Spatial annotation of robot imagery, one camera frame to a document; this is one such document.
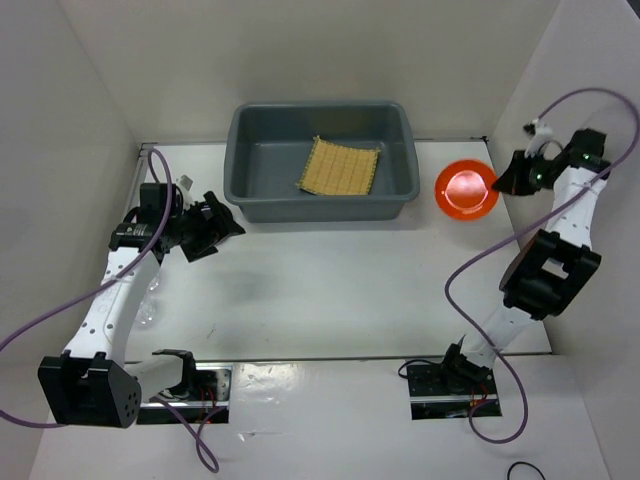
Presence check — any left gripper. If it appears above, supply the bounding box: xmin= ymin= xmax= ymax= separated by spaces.
xmin=166 ymin=191 xmax=244 ymax=262

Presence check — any orange plastic plate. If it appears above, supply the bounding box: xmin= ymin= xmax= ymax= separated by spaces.
xmin=434 ymin=158 xmax=500 ymax=221

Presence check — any bamboo mat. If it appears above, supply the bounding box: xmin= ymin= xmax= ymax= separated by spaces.
xmin=296 ymin=135 xmax=381 ymax=196

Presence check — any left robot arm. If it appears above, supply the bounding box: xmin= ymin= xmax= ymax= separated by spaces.
xmin=37 ymin=182 xmax=245 ymax=428

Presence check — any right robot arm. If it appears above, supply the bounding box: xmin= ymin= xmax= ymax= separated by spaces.
xmin=438 ymin=121 xmax=610 ymax=393

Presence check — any grey plastic bin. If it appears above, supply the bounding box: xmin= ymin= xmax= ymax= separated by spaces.
xmin=224 ymin=100 xmax=420 ymax=223

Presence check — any clear plastic cup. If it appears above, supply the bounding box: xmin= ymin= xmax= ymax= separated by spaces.
xmin=135 ymin=273 xmax=161 ymax=328

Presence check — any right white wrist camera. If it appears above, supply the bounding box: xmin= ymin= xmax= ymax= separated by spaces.
xmin=523 ymin=118 xmax=554 ymax=158

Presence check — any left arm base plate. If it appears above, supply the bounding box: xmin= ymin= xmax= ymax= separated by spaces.
xmin=130 ymin=358 xmax=233 ymax=425

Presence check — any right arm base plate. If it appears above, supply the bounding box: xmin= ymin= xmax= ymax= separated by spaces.
xmin=397 ymin=358 xmax=502 ymax=420

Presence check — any black cable loop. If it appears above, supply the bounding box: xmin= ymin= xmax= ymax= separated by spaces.
xmin=507 ymin=461 xmax=549 ymax=480

